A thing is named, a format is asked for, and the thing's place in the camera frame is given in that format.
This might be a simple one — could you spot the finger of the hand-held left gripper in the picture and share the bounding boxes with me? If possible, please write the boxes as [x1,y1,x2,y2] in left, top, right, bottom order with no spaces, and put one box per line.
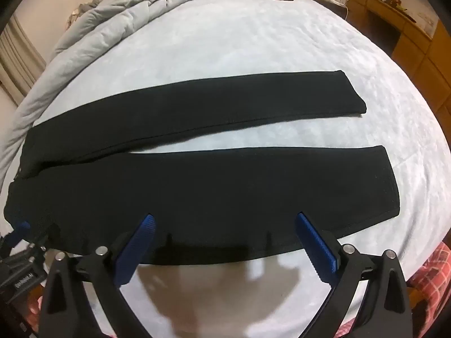
[0,220,32,253]

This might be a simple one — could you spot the black pants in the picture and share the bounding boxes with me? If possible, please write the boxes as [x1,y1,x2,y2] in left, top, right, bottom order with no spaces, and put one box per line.
[3,70,400,267]

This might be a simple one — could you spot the white bed sheet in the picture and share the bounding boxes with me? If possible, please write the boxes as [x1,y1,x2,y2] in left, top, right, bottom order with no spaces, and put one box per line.
[0,0,449,338]

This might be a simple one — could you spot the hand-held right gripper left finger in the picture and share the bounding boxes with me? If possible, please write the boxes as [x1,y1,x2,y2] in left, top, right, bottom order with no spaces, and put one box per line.
[39,214,166,338]

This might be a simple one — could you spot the red plaid cloth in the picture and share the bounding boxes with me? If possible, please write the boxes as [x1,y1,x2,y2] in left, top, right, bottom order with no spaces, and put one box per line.
[406,242,451,338]

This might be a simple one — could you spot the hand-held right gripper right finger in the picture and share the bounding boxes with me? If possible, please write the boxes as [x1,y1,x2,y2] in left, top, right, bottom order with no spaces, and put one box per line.
[295,212,415,338]

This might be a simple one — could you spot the beige curtain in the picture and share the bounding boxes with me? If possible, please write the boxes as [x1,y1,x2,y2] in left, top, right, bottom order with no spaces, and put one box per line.
[0,14,48,107]

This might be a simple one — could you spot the grey duvet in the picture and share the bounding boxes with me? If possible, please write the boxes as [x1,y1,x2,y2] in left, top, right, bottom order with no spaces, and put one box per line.
[0,0,234,184]

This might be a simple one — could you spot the dark nightstand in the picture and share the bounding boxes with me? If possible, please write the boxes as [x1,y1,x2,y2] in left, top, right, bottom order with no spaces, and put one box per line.
[294,0,349,19]

